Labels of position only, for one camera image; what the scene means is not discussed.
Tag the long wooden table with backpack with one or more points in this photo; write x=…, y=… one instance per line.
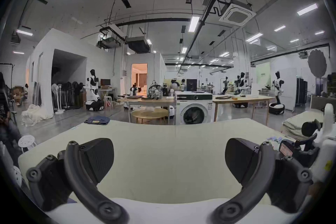
x=154, y=94

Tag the dark blue garment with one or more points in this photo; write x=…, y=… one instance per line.
x=97, y=120

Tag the white washing machine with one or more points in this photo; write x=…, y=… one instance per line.
x=193, y=110

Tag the round wooden low table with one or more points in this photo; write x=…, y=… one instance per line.
x=149, y=113

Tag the low bed with pale sheet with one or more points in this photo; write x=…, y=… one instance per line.
x=299, y=123

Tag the white standing fan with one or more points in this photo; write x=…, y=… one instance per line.
x=56, y=91

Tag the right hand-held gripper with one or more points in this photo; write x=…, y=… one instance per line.
x=326, y=139

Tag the bed with pale green sheet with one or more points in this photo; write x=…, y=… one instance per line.
x=168, y=154

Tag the heap of white cloth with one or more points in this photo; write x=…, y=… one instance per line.
x=32, y=114

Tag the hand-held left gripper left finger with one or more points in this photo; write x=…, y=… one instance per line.
x=78, y=178

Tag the white round stool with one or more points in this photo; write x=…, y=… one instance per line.
x=26, y=141

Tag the black and white humanoid robot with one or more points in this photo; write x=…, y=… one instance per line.
x=241, y=85
x=278, y=91
x=133, y=89
x=225, y=85
x=93, y=89

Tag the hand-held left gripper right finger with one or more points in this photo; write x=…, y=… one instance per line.
x=259, y=178

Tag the desk with monitor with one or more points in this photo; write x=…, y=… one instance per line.
x=106, y=86

